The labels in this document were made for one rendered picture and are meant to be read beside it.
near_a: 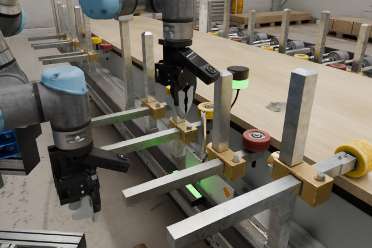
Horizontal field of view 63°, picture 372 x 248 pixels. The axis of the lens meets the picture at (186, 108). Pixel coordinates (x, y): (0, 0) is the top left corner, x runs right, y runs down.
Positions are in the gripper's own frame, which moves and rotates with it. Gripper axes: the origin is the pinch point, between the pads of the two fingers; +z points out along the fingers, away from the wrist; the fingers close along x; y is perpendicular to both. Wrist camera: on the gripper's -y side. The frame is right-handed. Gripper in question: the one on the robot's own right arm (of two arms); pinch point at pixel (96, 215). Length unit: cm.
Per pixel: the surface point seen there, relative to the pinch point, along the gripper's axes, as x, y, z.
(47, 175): -152, 4, 83
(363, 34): -31, -145, -24
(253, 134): -1.3, -47.9, -7.7
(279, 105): -12, -69, -8
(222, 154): -1.0, -36.5, -4.4
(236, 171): 5.0, -36.9, -2.1
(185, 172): 0.2, -23.8, -3.4
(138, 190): 0.6, -10.3, -3.4
